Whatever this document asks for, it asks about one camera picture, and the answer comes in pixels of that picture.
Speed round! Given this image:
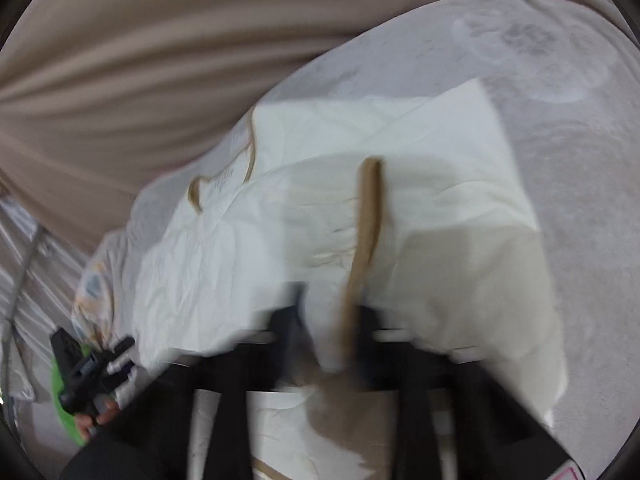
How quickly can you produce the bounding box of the cream quilted jacket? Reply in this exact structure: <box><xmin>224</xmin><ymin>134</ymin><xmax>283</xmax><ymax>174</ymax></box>
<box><xmin>132</xmin><ymin>80</ymin><xmax>568</xmax><ymax>480</ymax></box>

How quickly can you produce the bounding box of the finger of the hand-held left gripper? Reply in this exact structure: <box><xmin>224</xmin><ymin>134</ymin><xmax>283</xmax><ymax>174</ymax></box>
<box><xmin>97</xmin><ymin>336</ymin><xmax>137</xmax><ymax>378</ymax></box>

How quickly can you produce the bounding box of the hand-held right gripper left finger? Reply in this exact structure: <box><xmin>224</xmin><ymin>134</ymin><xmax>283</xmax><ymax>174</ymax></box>
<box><xmin>107</xmin><ymin>282</ymin><xmax>312</xmax><ymax>480</ymax></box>

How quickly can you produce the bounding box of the green plastic object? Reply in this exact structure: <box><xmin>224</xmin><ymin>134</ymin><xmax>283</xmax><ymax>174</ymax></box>
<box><xmin>51</xmin><ymin>355</ymin><xmax>90</xmax><ymax>447</ymax></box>

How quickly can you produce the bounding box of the person's left forearm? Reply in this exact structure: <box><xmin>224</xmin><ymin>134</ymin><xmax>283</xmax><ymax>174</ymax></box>
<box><xmin>59</xmin><ymin>425</ymin><xmax>132</xmax><ymax>480</ymax></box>

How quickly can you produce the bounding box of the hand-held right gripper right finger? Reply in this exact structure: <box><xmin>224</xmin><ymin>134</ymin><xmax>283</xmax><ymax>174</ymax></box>
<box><xmin>350</xmin><ymin>305</ymin><xmax>576</xmax><ymax>480</ymax></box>

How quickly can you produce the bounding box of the white satin curtain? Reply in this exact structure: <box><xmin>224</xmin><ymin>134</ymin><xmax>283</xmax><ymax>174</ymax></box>
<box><xmin>0</xmin><ymin>192</ymin><xmax>93</xmax><ymax>403</ymax></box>

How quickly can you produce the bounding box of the person's left hand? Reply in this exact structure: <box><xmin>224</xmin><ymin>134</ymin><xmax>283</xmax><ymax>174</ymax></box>
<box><xmin>75</xmin><ymin>394</ymin><xmax>122</xmax><ymax>442</ymax></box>

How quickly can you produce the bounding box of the grey floral blanket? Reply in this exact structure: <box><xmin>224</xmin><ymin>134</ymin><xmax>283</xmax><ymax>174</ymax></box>
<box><xmin>70</xmin><ymin>0</ymin><xmax>640</xmax><ymax>480</ymax></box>

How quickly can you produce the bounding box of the beige curtain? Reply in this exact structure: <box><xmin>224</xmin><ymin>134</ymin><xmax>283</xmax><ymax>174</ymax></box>
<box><xmin>0</xmin><ymin>0</ymin><xmax>528</xmax><ymax>257</ymax></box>

